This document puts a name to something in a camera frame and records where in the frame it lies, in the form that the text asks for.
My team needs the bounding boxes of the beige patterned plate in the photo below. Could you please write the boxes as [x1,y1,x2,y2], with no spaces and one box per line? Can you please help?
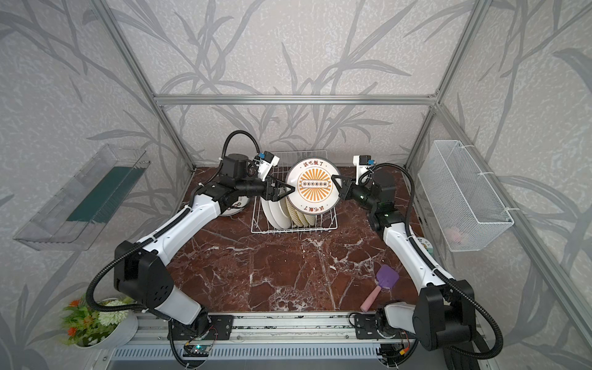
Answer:
[297,212,308,228]
[286,202,302,228]
[305,214,316,228]

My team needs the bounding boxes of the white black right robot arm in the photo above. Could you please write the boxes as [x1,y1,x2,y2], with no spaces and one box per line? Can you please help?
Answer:
[331,163,504,360]

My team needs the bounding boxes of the black glove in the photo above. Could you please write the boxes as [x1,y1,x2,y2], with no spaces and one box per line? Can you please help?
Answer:
[442,348,480,370]

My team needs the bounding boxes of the purple pink spatula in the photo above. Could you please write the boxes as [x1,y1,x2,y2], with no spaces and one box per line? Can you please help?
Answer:
[360,265,399,312]

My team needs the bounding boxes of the white plate with orange sunburst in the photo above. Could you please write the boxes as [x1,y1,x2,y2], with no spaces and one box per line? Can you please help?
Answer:
[285,157,341,215]

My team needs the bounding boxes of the pink object in basket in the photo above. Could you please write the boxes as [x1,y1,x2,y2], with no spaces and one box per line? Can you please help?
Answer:
[444,227,467,248]

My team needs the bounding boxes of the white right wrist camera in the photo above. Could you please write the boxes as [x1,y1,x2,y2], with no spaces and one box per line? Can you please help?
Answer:
[353,155,375,185]

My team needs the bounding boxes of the green lit circuit board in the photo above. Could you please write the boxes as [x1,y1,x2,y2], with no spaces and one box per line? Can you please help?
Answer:
[182,341,214,359]

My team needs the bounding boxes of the potted artificial flowers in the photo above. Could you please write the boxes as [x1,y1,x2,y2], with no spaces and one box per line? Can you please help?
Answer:
[62,298,139,349]

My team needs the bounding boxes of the white plate with red characters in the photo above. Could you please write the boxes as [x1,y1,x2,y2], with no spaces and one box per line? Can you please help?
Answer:
[221,197,251,217]

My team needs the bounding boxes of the white mesh wall basket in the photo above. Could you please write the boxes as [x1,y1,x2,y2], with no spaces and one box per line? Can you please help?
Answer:
[418,140,514,252]

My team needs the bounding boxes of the white wire dish rack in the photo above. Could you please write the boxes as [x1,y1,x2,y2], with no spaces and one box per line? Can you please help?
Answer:
[251,150,341,234]

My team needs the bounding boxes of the clear plastic wall shelf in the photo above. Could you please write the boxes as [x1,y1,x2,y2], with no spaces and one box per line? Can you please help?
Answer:
[14,144,150,251]

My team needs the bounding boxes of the aluminium frame crossbar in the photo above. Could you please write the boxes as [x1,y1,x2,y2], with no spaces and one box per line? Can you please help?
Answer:
[154,95,436,106]

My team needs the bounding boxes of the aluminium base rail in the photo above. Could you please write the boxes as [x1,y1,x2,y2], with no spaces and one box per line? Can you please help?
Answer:
[87,310,496,370]

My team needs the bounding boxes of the small round patterned dish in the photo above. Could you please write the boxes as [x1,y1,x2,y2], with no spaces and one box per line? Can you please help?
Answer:
[417,237,434,257]

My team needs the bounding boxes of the green mat in shelf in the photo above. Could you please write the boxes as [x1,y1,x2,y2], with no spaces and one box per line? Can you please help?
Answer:
[66,166,146,224]

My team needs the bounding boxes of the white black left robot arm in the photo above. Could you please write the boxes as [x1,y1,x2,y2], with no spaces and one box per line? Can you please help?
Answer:
[85,130,295,337]

